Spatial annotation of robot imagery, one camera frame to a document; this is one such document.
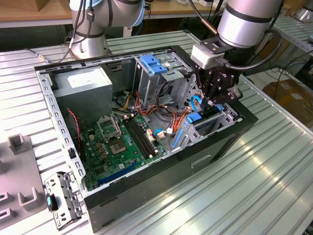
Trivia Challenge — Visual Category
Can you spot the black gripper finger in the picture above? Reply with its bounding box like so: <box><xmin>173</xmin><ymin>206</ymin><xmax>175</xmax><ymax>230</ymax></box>
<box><xmin>195</xmin><ymin>65</ymin><xmax>209</xmax><ymax>110</ymax></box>
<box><xmin>207</xmin><ymin>84</ymin><xmax>243</xmax><ymax>111</ymax></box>

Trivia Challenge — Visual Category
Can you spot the blue data wire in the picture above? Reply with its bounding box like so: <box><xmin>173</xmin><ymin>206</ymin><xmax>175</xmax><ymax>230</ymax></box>
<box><xmin>190</xmin><ymin>94</ymin><xmax>208</xmax><ymax>114</ymax></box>

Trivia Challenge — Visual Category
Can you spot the hard disk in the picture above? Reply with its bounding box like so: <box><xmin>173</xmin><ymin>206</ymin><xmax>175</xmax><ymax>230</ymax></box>
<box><xmin>172</xmin><ymin>104</ymin><xmax>224</xmax><ymax>149</ymax></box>

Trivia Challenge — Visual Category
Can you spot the orange red power wire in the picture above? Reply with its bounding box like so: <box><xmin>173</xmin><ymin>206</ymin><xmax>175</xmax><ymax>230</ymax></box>
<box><xmin>171</xmin><ymin>92</ymin><xmax>203</xmax><ymax>135</ymax></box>

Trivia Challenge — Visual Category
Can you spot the grey metal disk bay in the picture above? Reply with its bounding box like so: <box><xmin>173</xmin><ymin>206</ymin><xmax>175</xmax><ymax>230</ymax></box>
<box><xmin>168</xmin><ymin>73</ymin><xmax>245</xmax><ymax>151</ymax></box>

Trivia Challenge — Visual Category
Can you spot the grey metal drive cage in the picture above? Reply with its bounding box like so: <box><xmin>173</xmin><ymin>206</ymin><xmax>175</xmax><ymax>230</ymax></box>
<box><xmin>133</xmin><ymin>51</ymin><xmax>194</xmax><ymax>108</ymax></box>

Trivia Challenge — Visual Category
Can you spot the blue plastic drive latch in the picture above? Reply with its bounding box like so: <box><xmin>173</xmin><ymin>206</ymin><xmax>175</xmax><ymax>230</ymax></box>
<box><xmin>140</xmin><ymin>54</ymin><xmax>168</xmax><ymax>75</ymax></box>

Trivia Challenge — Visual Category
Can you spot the large cardboard box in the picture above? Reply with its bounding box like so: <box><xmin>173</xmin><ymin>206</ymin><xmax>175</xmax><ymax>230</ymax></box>
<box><xmin>263</xmin><ymin>79</ymin><xmax>313</xmax><ymax>123</ymax></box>

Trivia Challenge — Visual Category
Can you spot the black RAM slot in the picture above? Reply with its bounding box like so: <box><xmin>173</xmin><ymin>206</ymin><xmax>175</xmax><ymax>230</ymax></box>
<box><xmin>132</xmin><ymin>114</ymin><xmax>159</xmax><ymax>155</ymax></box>
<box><xmin>126</xmin><ymin>116</ymin><xmax>153</xmax><ymax>158</ymax></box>
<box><xmin>123</xmin><ymin>117</ymin><xmax>150</xmax><ymax>159</ymax></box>
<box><xmin>129</xmin><ymin>115</ymin><xmax>156</xmax><ymax>157</ymax></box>

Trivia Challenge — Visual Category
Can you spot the metal slat side table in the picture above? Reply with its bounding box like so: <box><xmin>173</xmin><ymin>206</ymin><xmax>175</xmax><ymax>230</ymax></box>
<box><xmin>236</xmin><ymin>17</ymin><xmax>313</xmax><ymax>71</ymax></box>

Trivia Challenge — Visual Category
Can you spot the metal socket cover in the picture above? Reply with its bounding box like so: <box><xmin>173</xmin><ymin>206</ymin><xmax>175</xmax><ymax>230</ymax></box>
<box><xmin>96</xmin><ymin>114</ymin><xmax>122</xmax><ymax>142</ymax></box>

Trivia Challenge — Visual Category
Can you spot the black PC case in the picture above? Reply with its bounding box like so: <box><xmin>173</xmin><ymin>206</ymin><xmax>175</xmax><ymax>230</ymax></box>
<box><xmin>34</xmin><ymin>45</ymin><xmax>259</xmax><ymax>233</ymax></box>

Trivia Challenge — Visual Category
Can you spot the CPU socket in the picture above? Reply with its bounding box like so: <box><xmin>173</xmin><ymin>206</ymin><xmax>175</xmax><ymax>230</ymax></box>
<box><xmin>109</xmin><ymin>139</ymin><xmax>128</xmax><ymax>155</ymax></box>

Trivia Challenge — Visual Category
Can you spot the green motherboard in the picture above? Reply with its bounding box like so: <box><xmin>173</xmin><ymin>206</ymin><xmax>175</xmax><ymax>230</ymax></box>
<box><xmin>80</xmin><ymin>114</ymin><xmax>169</xmax><ymax>191</ymax></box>

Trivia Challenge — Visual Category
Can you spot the grey power supply unit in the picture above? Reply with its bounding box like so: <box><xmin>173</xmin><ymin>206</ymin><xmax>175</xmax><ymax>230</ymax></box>
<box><xmin>52</xmin><ymin>66</ymin><xmax>113</xmax><ymax>128</ymax></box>

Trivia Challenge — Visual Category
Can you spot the blue expansion slot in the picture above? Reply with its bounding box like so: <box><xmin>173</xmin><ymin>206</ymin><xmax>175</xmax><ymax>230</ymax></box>
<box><xmin>97</xmin><ymin>162</ymin><xmax>138</xmax><ymax>187</ymax></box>

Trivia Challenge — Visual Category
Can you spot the black case fan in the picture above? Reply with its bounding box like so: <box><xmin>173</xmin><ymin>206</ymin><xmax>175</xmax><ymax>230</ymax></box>
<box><xmin>65</xmin><ymin>109</ymin><xmax>87</xmax><ymax>162</ymax></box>

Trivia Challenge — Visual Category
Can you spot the brown cardboard box on desk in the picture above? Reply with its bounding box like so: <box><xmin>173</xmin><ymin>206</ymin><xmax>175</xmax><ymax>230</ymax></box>
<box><xmin>4</xmin><ymin>0</ymin><xmax>49</xmax><ymax>12</ymax></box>

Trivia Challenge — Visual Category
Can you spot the black latch with blue tab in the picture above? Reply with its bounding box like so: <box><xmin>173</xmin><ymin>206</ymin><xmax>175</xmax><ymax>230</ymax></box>
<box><xmin>45</xmin><ymin>193</ymin><xmax>59</xmax><ymax>212</ymax></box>

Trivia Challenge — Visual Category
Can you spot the grey parts rack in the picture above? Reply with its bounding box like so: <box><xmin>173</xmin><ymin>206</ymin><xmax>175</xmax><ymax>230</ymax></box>
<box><xmin>0</xmin><ymin>133</ymin><xmax>48</xmax><ymax>221</ymax></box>

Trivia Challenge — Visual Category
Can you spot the black camera cable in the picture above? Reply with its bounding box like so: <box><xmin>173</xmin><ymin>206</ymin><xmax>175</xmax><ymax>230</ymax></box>
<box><xmin>214</xmin><ymin>29</ymin><xmax>282</xmax><ymax>71</ymax></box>

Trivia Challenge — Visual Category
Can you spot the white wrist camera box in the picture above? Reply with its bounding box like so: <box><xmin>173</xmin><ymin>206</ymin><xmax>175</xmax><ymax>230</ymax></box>
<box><xmin>190</xmin><ymin>44</ymin><xmax>221</xmax><ymax>71</ymax></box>

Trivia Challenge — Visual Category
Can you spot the black wire bundle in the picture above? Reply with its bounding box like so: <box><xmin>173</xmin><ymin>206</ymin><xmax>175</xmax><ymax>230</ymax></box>
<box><xmin>156</xmin><ymin>81</ymin><xmax>177</xmax><ymax>109</ymax></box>

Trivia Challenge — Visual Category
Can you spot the multicolour power wire bundle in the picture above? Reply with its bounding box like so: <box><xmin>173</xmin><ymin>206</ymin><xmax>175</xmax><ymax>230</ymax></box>
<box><xmin>111</xmin><ymin>90</ymin><xmax>181</xmax><ymax>130</ymax></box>

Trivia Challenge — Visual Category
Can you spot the blue wire with pale plug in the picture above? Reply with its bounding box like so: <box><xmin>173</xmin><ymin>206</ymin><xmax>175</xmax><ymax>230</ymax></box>
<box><xmin>153</xmin><ymin>128</ymin><xmax>177</xmax><ymax>141</ymax></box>

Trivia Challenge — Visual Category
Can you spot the wooden desk white frame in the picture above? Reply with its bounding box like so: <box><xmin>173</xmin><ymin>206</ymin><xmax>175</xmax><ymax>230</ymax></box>
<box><xmin>0</xmin><ymin>0</ymin><xmax>227</xmax><ymax>51</ymax></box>

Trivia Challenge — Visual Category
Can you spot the red black fan wire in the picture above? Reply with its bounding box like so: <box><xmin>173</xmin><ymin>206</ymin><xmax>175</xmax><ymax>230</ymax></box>
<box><xmin>67</xmin><ymin>109</ymin><xmax>83</xmax><ymax>148</ymax></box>

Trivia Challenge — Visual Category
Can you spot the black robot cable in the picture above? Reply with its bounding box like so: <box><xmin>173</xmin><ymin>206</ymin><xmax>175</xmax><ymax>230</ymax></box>
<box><xmin>25</xmin><ymin>0</ymin><xmax>96</xmax><ymax>64</ymax></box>

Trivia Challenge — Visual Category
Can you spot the metal slot retainer bracket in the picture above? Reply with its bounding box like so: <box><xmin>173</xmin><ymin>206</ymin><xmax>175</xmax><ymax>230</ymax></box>
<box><xmin>44</xmin><ymin>171</ymin><xmax>85</xmax><ymax>231</ymax></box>

